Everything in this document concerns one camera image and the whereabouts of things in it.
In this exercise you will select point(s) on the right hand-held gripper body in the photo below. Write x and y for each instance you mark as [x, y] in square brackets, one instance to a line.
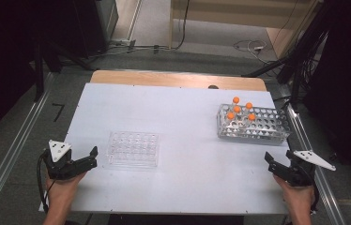
[302, 175]

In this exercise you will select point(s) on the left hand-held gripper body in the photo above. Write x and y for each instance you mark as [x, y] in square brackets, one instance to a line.
[58, 170]

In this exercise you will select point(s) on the perforated metal tube rack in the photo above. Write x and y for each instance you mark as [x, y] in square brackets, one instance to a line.
[267, 126]

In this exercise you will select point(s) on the clear plastic tube rack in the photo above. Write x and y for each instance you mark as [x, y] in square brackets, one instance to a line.
[132, 150]

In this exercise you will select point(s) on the person's left hand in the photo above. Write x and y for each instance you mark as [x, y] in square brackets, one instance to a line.
[61, 192]

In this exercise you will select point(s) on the person's right hand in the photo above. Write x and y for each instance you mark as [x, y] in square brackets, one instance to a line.
[298, 198]

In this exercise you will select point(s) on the white board sheet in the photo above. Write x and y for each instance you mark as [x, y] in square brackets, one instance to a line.
[180, 125]

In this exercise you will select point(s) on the dark round table grommet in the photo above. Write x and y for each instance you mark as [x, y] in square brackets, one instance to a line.
[213, 86]

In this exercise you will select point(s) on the black cabinet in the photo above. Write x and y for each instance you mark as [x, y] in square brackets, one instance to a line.
[92, 25]

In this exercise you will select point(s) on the light wooden furniture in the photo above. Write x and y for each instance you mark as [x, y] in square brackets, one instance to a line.
[242, 9]

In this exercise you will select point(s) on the aluminium floor rail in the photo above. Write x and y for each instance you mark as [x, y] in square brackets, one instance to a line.
[323, 190]
[11, 156]

